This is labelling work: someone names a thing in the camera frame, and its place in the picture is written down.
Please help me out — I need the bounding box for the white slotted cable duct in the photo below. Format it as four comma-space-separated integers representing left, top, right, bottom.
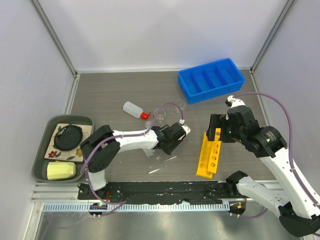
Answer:
42, 201, 230, 213

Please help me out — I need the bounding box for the blue divided plastic bin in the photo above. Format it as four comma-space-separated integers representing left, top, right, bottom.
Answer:
178, 58, 246, 105

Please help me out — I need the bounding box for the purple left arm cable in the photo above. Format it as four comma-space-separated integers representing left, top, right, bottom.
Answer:
81, 101, 186, 216

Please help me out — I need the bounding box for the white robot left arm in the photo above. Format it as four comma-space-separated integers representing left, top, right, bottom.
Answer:
80, 122, 191, 200

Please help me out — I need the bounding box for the pale yellow cup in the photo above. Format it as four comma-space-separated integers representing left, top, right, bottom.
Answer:
47, 161, 76, 181

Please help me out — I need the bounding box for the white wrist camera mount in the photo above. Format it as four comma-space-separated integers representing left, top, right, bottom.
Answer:
178, 119, 191, 135
225, 95, 246, 109

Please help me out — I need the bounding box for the wide clear glass beaker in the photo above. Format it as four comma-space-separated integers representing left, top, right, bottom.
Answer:
153, 108, 168, 123

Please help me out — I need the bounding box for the clear glass test tube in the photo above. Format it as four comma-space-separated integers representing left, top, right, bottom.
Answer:
158, 156, 177, 165
148, 165, 168, 175

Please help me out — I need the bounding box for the grey plastic tray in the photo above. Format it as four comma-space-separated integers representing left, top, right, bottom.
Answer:
31, 115, 94, 183

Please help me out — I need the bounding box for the white squeeze bottle red cap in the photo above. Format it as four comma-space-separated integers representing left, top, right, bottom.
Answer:
122, 101, 151, 120

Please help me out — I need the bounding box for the black round lid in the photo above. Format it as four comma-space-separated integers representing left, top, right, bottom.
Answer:
53, 124, 83, 151

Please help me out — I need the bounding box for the tall clear glass beaker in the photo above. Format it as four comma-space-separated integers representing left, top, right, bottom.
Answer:
175, 99, 186, 111

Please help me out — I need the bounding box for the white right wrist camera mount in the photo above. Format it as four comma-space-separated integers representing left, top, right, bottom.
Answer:
225, 95, 246, 109

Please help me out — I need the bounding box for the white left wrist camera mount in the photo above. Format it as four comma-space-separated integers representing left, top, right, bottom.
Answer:
178, 119, 191, 135

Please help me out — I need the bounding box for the yellow test tube rack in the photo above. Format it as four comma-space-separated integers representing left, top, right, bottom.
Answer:
195, 128, 222, 180

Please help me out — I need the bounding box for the bundle of plastic pipettes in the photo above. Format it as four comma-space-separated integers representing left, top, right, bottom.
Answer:
143, 148, 156, 157

